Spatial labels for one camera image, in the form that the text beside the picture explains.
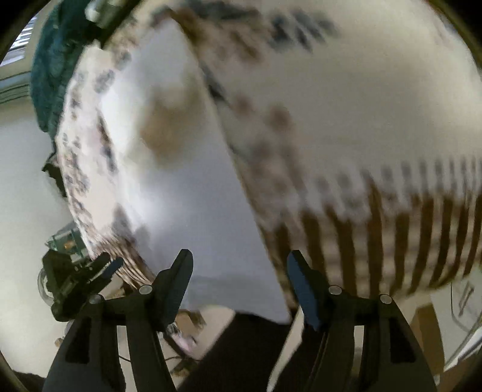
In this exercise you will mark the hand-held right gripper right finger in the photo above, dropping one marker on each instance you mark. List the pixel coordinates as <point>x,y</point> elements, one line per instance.
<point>301,286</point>

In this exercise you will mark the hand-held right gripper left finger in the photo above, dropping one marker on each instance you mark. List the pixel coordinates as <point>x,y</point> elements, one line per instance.
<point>181,277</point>

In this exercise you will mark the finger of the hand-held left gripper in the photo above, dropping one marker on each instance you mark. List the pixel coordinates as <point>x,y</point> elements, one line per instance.
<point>112,266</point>

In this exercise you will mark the white small garment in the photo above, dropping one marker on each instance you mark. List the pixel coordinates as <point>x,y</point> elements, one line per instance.
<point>180,188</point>

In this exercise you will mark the dark pants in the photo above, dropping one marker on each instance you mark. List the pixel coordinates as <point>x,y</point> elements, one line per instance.
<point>241,358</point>

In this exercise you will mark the cardboard box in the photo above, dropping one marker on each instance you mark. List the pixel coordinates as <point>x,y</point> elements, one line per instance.
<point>429,339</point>

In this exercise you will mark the clear plastic container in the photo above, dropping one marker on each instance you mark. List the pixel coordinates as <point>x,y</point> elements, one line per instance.
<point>465,313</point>

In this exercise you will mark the patterned striped blanket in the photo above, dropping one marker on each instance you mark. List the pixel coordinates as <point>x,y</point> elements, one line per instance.
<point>339,124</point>

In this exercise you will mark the teal cloth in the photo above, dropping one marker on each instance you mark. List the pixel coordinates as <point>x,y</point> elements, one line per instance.
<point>52,68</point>

